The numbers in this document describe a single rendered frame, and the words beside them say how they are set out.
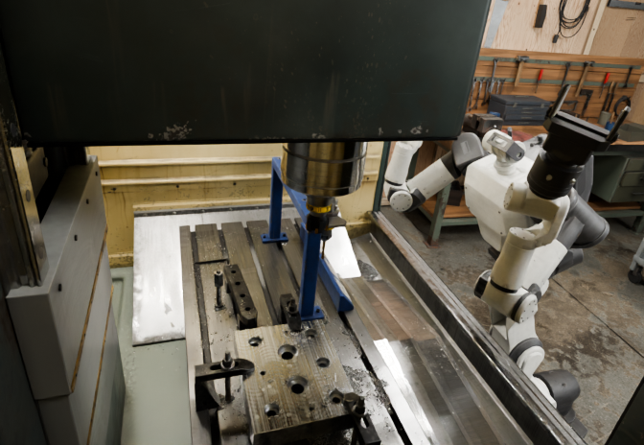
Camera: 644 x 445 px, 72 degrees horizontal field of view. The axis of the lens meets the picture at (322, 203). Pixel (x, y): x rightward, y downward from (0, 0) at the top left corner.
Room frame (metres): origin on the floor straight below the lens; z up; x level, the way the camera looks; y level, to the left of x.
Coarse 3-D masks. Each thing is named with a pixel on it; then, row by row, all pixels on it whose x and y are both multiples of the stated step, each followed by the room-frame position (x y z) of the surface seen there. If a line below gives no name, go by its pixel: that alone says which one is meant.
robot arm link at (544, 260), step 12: (540, 252) 0.95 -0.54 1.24; (552, 252) 0.94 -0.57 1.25; (564, 252) 0.96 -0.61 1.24; (540, 264) 0.93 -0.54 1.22; (552, 264) 0.93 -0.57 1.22; (528, 276) 0.91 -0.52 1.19; (540, 276) 0.91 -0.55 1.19; (528, 288) 0.90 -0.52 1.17; (540, 288) 0.92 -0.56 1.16; (528, 300) 0.84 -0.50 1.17; (516, 312) 0.84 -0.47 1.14; (528, 312) 0.85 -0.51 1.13
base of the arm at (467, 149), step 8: (464, 136) 1.44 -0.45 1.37; (472, 136) 1.42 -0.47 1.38; (456, 144) 1.43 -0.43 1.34; (464, 144) 1.42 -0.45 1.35; (472, 144) 1.40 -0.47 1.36; (480, 144) 1.39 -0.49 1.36; (456, 152) 1.41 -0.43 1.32; (464, 152) 1.40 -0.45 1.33; (472, 152) 1.38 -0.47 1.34; (480, 152) 1.37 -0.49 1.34; (488, 152) 1.49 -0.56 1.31; (456, 160) 1.39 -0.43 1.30; (464, 160) 1.38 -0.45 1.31; (472, 160) 1.37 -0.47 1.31; (464, 168) 1.38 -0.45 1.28
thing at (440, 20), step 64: (0, 0) 0.53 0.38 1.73; (64, 0) 0.55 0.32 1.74; (128, 0) 0.57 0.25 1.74; (192, 0) 0.59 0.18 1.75; (256, 0) 0.62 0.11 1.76; (320, 0) 0.65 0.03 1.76; (384, 0) 0.68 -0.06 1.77; (448, 0) 0.72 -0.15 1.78; (64, 64) 0.54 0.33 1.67; (128, 64) 0.57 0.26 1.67; (192, 64) 0.59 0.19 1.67; (256, 64) 0.62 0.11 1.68; (320, 64) 0.65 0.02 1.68; (384, 64) 0.69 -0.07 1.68; (448, 64) 0.73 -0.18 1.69; (64, 128) 0.54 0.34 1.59; (128, 128) 0.56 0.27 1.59; (192, 128) 0.59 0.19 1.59; (256, 128) 0.62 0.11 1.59; (320, 128) 0.66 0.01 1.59; (384, 128) 0.69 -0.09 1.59; (448, 128) 0.74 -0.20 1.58
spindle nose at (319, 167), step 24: (288, 144) 0.74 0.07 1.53; (312, 144) 0.72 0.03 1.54; (336, 144) 0.72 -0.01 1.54; (360, 144) 0.74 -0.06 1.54; (288, 168) 0.74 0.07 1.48; (312, 168) 0.71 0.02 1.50; (336, 168) 0.72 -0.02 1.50; (360, 168) 0.75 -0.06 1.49; (312, 192) 0.72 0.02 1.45; (336, 192) 0.72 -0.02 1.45
